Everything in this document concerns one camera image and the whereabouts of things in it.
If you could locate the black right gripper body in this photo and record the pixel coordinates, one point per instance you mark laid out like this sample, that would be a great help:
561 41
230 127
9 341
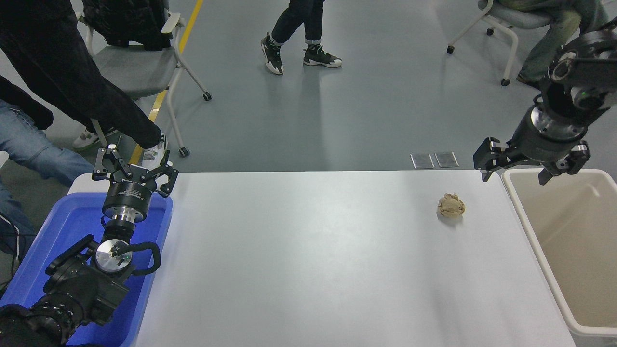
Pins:
540 149

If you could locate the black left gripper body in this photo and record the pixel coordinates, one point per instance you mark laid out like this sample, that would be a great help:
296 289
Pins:
127 193

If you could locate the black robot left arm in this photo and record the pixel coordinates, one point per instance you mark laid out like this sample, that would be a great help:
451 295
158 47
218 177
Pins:
77 289

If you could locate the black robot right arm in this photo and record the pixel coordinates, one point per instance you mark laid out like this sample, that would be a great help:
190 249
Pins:
588 72

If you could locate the metal floor plate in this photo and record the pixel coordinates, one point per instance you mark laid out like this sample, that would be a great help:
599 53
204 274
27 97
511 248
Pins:
422 161
446 159

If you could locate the crumpled tan paper ball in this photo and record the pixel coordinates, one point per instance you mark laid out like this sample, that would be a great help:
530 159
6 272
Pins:
451 206

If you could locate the blue plastic tray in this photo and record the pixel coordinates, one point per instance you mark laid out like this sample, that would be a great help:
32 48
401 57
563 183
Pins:
62 217

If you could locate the large pale bin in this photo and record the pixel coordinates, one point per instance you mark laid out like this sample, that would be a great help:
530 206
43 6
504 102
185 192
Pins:
569 231

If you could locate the person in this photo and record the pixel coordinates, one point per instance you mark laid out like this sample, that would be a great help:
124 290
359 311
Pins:
554 38
48 62
294 19
29 144

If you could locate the white grey wheeled chair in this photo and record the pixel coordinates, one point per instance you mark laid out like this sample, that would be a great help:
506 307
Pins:
520 19
140 70

